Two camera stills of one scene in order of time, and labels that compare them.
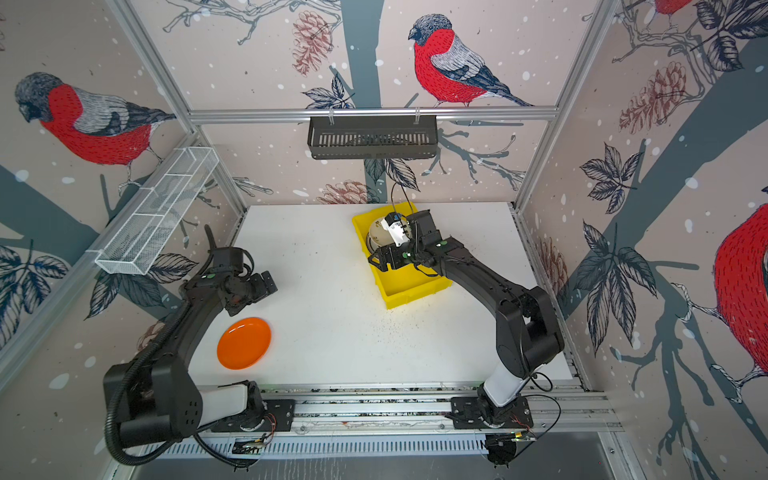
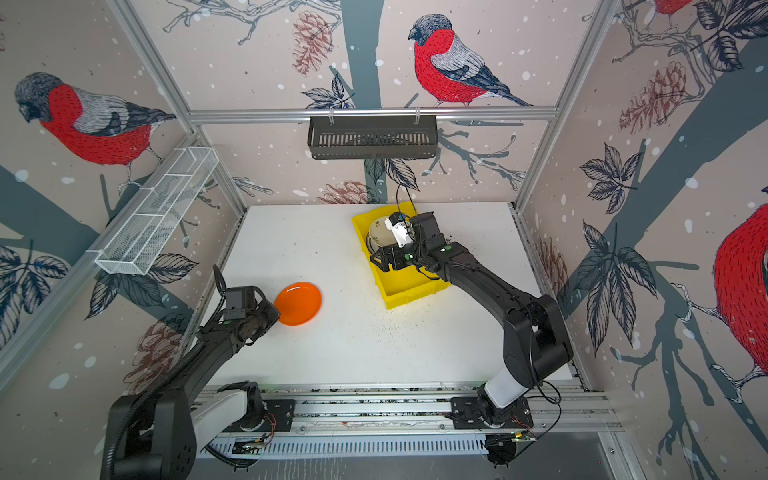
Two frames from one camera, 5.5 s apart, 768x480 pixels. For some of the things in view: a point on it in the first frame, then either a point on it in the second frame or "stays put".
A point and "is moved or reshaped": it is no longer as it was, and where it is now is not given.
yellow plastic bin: [402, 284] stays put
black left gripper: [262, 287] to [272, 313]
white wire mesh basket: [140, 238] stays put
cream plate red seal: [379, 237] stays put
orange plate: [244, 343] is moved or reshaped
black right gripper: [396, 251] stays put
